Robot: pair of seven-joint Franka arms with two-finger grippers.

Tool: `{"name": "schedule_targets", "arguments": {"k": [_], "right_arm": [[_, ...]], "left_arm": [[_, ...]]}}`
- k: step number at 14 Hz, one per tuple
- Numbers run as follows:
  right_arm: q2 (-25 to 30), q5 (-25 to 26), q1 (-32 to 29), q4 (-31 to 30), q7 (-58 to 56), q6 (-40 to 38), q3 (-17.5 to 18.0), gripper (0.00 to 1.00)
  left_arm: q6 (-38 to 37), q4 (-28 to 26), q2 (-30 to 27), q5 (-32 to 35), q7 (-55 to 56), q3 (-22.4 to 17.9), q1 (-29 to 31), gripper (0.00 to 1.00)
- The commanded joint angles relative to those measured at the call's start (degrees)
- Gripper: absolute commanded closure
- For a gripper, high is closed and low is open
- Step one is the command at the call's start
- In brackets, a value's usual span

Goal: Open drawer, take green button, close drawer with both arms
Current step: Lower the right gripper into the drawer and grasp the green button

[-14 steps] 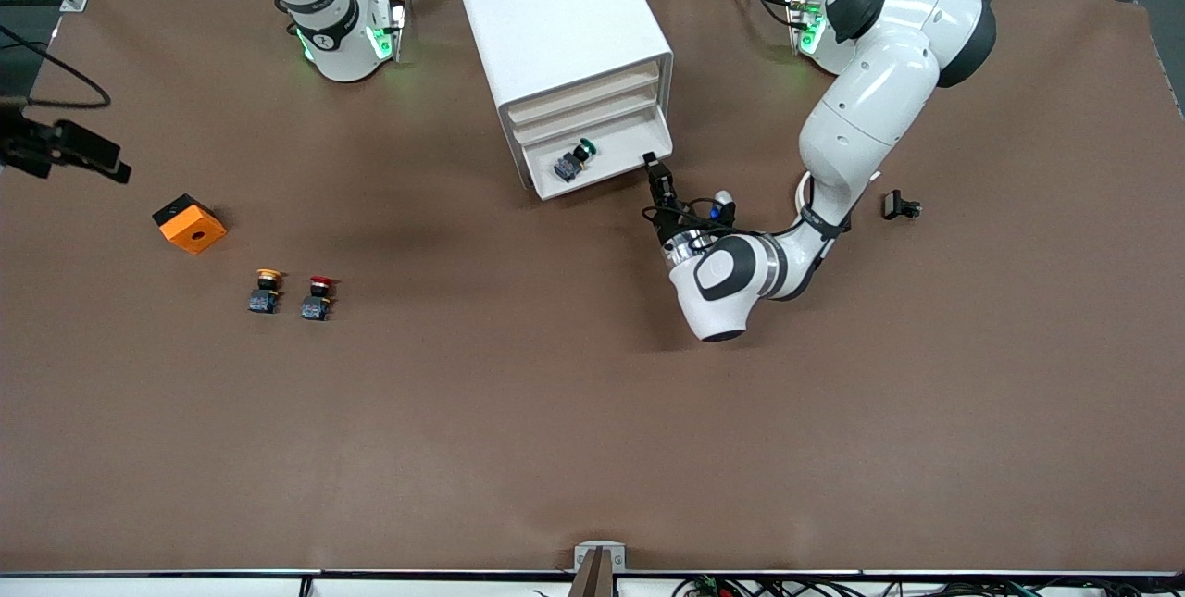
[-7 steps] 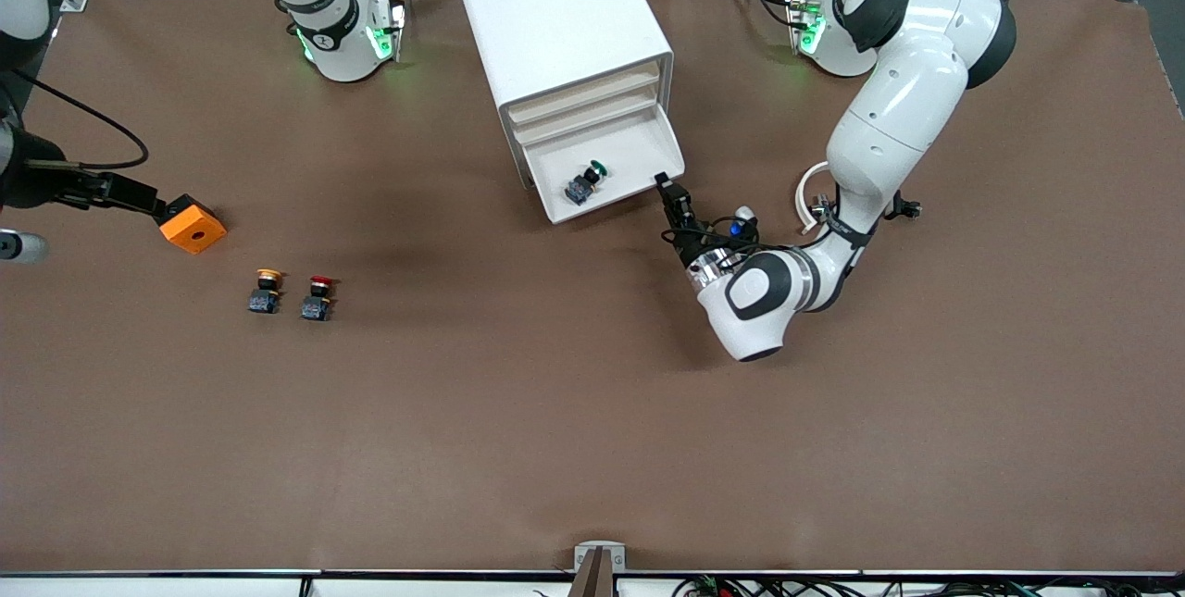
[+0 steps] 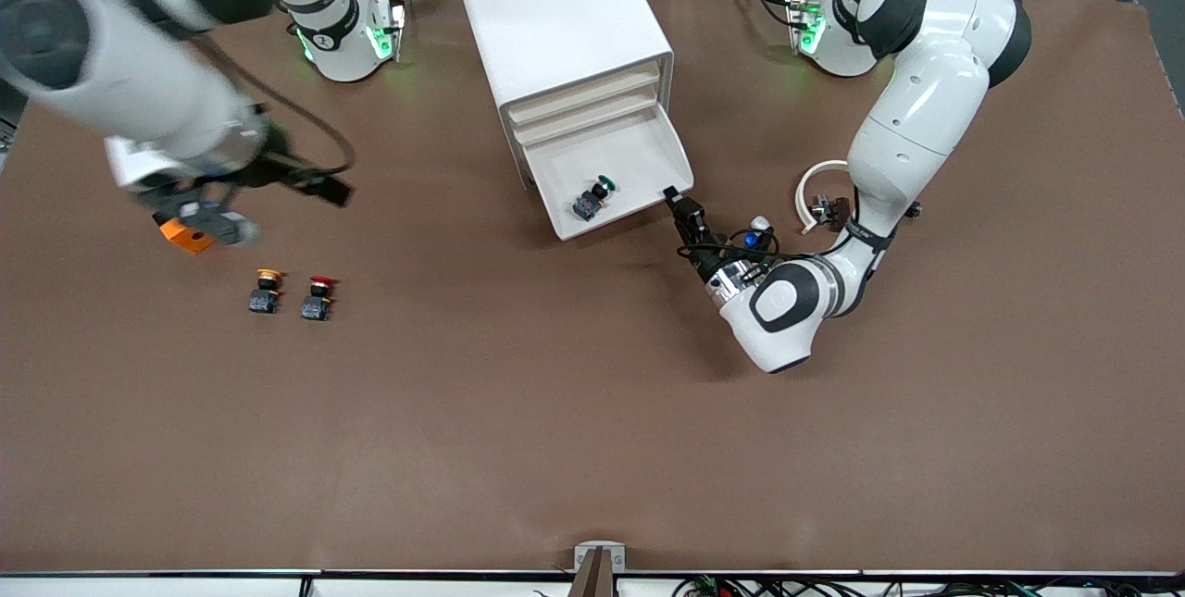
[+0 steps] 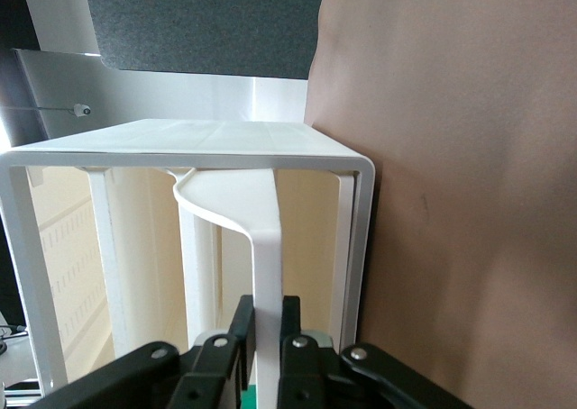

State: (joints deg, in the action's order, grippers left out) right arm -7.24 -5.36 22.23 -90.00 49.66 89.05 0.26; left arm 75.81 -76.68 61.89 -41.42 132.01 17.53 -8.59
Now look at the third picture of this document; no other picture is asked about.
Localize orange button box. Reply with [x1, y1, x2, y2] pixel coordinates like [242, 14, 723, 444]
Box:
[157, 219, 216, 255]

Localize yellow push button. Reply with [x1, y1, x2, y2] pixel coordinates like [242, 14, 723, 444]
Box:
[248, 268, 284, 316]

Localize small brown electrical component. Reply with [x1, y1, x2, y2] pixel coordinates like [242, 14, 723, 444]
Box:
[811, 195, 853, 233]

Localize green push button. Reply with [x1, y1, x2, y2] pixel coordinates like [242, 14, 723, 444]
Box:
[571, 175, 619, 222]

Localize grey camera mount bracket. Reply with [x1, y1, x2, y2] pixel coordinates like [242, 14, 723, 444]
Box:
[568, 541, 628, 597]

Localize brown table cover sheet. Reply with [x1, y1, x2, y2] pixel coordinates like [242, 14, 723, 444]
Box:
[0, 0, 1185, 575]

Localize white curved plastic ring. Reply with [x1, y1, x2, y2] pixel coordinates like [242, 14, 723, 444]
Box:
[796, 160, 851, 236]

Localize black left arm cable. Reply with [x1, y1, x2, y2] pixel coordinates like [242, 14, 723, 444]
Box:
[679, 227, 784, 270]

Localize red push button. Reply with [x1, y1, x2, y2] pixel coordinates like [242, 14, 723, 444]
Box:
[300, 275, 338, 322]

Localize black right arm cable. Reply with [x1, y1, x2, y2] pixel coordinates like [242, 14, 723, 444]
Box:
[190, 32, 358, 176]

